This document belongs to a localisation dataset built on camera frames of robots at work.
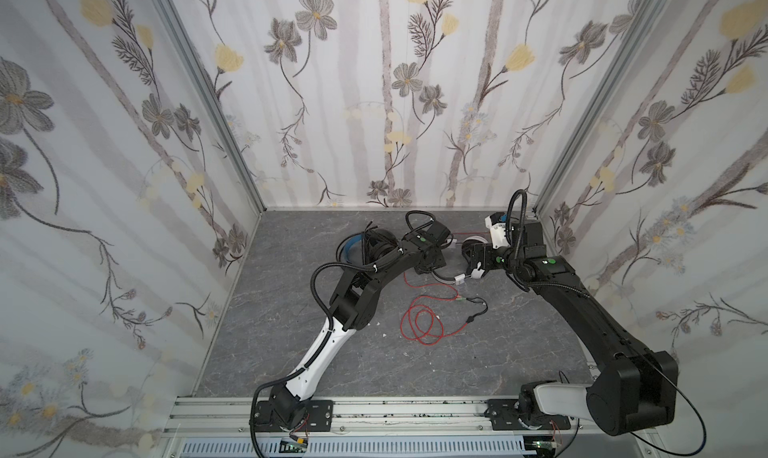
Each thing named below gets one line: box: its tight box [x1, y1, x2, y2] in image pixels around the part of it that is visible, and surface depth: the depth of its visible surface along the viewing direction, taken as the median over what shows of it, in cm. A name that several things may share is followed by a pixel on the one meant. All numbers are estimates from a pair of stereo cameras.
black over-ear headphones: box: [342, 228, 398, 265], surface depth 109 cm
